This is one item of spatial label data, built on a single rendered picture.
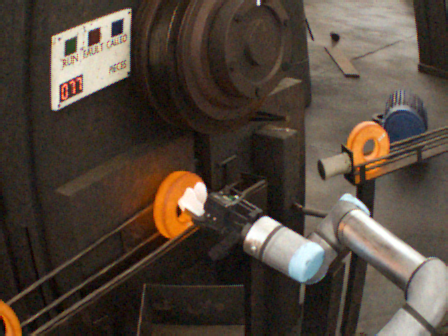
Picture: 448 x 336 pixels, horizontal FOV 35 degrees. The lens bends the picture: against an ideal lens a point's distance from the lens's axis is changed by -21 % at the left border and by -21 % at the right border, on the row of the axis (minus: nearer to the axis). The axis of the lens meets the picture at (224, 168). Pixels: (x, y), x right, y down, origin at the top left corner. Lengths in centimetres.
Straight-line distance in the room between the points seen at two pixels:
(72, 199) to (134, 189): 22
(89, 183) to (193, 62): 34
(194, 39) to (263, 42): 18
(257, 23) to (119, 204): 51
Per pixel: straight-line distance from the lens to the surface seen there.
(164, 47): 177
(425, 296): 144
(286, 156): 222
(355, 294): 261
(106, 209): 186
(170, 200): 192
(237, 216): 186
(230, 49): 181
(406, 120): 402
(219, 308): 171
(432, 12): 605
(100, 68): 180
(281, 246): 180
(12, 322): 159
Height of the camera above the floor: 156
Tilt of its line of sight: 22 degrees down
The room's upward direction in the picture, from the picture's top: 2 degrees counter-clockwise
